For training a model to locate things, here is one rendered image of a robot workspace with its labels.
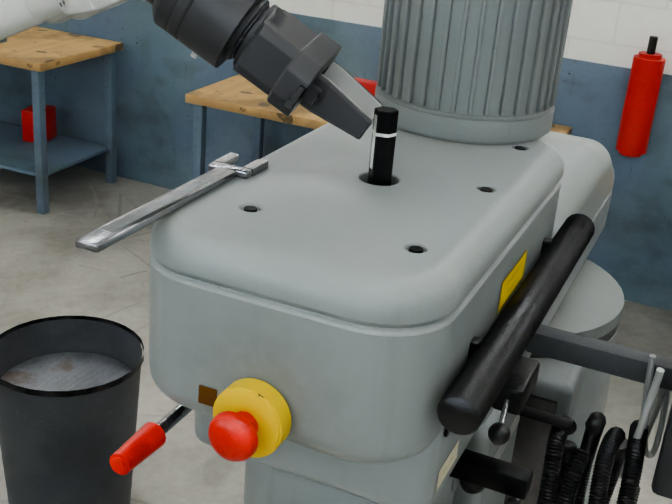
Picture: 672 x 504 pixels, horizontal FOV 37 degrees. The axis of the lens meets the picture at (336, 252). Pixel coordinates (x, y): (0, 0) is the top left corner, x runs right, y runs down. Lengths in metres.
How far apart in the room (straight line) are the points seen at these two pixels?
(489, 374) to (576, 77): 4.44
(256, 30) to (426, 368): 0.33
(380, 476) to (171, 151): 5.42
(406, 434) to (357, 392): 0.05
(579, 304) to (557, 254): 0.50
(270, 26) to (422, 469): 0.40
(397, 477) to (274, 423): 0.16
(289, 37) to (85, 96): 5.68
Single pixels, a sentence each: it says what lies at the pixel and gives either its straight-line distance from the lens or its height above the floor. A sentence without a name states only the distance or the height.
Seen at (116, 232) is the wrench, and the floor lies 1.90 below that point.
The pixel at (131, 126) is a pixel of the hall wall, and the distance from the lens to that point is 6.36.
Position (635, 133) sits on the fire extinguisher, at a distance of 5.05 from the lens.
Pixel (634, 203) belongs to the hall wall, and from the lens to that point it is 5.28.
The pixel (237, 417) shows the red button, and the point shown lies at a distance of 0.74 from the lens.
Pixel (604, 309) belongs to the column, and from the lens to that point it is 1.52.
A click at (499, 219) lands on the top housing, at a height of 1.88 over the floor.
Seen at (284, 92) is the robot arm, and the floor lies 1.97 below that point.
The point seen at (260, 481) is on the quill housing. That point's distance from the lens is 1.01.
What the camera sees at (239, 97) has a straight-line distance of 5.08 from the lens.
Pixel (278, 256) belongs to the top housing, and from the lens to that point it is 0.74.
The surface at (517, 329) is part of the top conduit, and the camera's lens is 0.86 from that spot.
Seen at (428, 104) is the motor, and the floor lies 1.92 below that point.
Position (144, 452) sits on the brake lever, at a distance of 0.84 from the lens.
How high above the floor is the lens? 2.19
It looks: 23 degrees down
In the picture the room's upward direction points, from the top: 5 degrees clockwise
